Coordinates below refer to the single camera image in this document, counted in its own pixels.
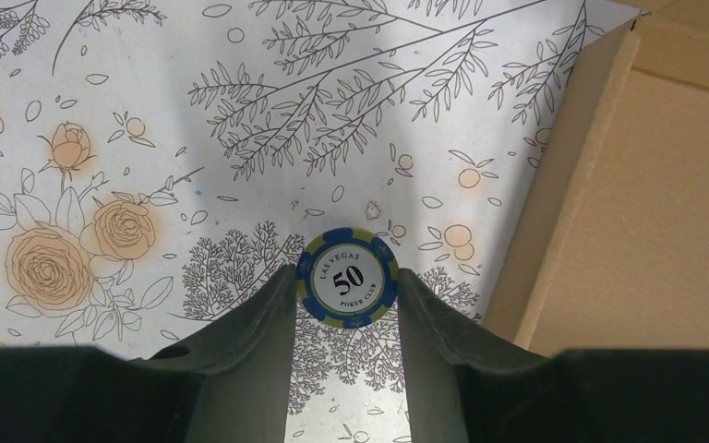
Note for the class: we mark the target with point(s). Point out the floral patterned table mat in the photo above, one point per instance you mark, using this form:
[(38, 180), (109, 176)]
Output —
[(159, 160)]

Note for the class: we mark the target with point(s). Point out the brown cardboard paper box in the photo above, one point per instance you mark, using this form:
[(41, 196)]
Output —
[(612, 246)]

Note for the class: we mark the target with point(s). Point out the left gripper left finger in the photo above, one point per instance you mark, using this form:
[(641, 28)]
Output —
[(244, 360)]

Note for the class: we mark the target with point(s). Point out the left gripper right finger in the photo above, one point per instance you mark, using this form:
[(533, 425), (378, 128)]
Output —
[(444, 352)]

